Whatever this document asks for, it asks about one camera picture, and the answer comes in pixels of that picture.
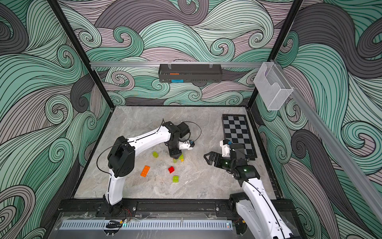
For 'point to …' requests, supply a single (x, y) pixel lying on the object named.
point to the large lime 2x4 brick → (180, 157)
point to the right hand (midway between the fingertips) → (212, 158)
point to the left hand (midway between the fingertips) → (176, 152)
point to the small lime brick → (155, 154)
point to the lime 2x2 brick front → (175, 179)
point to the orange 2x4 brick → (145, 171)
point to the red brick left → (171, 169)
